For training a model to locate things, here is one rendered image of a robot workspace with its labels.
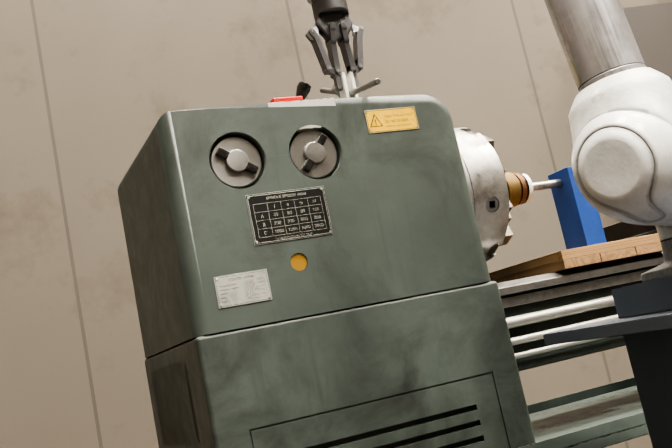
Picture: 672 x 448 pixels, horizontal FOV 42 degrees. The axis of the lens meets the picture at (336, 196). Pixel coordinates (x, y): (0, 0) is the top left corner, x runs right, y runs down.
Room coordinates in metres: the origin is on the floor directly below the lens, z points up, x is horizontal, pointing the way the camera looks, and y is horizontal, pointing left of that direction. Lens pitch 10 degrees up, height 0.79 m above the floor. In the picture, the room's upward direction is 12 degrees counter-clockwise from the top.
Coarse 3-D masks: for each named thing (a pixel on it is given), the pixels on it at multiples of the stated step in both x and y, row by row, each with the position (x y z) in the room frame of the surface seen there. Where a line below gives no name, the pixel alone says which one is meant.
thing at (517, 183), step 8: (512, 176) 2.02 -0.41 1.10; (520, 176) 2.03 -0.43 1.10; (512, 184) 2.01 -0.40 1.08; (520, 184) 2.02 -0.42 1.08; (528, 184) 2.03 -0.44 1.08; (512, 192) 2.01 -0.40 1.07; (520, 192) 2.02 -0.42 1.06; (528, 192) 2.03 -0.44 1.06; (512, 200) 2.02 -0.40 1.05; (520, 200) 2.04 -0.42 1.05
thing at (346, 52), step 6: (342, 24) 1.75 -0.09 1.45; (342, 30) 1.76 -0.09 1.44; (342, 36) 1.76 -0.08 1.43; (348, 36) 1.76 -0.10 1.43; (342, 42) 1.77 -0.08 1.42; (348, 42) 1.76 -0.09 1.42; (342, 48) 1.77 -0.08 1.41; (348, 48) 1.76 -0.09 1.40; (342, 54) 1.78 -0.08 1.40; (348, 54) 1.76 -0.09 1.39; (348, 60) 1.76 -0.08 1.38; (348, 66) 1.77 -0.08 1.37; (354, 66) 1.77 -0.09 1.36; (354, 72) 1.76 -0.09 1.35
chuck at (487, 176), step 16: (464, 128) 1.94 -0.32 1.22; (464, 144) 1.86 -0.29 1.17; (480, 144) 1.87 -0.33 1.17; (464, 160) 1.83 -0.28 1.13; (480, 160) 1.85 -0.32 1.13; (496, 160) 1.86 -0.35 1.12; (480, 176) 1.84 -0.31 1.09; (496, 176) 1.85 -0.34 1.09; (480, 192) 1.83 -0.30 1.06; (496, 192) 1.85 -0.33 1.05; (480, 208) 1.84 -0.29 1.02; (480, 224) 1.85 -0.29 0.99; (496, 224) 1.87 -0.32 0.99; (496, 240) 1.91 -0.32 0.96
